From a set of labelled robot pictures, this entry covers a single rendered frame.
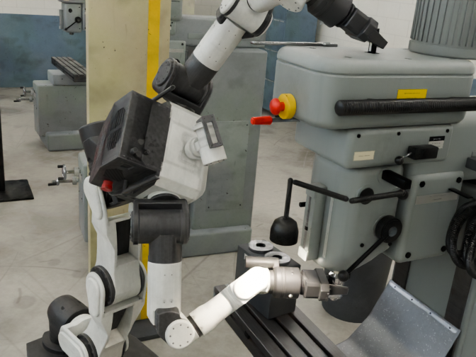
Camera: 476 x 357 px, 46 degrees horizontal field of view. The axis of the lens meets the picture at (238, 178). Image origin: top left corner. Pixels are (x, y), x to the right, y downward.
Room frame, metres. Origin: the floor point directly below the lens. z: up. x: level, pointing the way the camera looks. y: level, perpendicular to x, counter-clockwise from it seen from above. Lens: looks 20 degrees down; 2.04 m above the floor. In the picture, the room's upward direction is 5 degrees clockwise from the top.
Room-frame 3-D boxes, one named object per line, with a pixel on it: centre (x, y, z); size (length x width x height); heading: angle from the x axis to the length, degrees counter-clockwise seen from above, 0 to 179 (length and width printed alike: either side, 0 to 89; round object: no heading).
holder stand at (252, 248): (1.79, -0.13, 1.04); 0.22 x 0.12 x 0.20; 35
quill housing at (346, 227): (1.43, -0.31, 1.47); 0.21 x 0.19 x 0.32; 28
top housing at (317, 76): (1.43, -0.32, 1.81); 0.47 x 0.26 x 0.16; 118
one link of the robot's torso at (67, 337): (1.83, 0.50, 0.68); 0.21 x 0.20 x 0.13; 46
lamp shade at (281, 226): (1.31, -0.13, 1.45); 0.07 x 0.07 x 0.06
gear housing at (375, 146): (1.45, -0.34, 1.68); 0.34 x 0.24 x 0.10; 118
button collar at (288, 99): (1.32, -0.10, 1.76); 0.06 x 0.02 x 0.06; 28
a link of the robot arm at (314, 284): (1.42, -0.21, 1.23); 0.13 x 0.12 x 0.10; 5
